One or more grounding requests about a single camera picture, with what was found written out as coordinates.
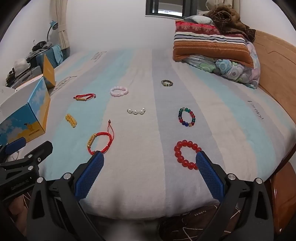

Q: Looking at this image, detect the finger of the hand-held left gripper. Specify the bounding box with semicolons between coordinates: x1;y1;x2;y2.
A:
0;141;53;178
0;137;26;161

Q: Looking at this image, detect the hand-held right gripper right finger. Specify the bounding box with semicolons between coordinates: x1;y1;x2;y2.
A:
195;151;275;241

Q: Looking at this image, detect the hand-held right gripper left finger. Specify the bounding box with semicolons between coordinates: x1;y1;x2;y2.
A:
26;151;105;241

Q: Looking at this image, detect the thin red cord bracelet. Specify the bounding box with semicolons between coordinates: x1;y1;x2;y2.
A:
87;119;115;156

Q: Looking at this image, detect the white cardboard box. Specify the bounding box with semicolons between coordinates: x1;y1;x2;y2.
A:
0;54;57;146

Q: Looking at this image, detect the red bead bracelet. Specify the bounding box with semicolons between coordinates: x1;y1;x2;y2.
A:
174;140;202;170

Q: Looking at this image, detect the yellow bead bracelet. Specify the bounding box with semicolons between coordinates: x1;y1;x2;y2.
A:
65;113;77;128

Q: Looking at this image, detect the thick braided red cord bracelet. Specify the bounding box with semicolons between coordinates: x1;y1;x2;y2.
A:
73;93;97;102

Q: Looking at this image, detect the multicolour glass bead bracelet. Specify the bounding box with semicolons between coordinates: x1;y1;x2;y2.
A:
178;107;196;127

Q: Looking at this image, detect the pearl bead bracelet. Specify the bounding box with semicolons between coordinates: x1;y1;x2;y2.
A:
127;107;146;115

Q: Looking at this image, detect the person's left hand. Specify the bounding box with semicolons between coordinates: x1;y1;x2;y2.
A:
8;197;30;223

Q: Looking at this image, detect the dark patterned cloth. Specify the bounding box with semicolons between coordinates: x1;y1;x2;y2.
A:
159;205;243;241

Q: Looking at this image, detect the grey storage case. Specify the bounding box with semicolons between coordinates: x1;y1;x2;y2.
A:
11;66;44;88

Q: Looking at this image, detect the blue storage bin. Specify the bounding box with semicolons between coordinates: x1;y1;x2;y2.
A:
35;46;64;70

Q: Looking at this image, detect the black clutter pile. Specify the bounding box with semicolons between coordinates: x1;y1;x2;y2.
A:
31;40;53;51

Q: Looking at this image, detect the teal cloth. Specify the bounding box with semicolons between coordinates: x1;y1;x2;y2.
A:
51;44;64;61

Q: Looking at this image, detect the floral quilt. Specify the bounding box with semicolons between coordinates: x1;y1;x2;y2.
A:
183;42;261;90

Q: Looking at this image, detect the striped bed blanket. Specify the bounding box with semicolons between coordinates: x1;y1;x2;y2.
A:
39;47;290;219

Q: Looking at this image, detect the blue desk lamp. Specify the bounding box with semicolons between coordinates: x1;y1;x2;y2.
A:
46;20;59;42

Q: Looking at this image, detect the cream curtain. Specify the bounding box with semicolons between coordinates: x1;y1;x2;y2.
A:
50;0;71;50

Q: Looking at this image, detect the striped orange pillow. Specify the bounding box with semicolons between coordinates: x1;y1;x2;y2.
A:
173;20;254;68

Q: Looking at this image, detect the grey pillow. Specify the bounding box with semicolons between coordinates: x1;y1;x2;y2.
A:
185;14;214;25

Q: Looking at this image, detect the brown patterned blanket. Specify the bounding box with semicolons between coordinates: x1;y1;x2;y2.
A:
203;5;256;42

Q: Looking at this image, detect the cream cloth bundle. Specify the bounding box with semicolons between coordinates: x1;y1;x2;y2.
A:
206;0;241;14

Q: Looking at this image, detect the dark framed window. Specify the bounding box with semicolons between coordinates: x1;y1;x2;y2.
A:
145;0;201;17

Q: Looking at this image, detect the pink bead bracelet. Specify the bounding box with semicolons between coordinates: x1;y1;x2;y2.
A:
110;86;129;96

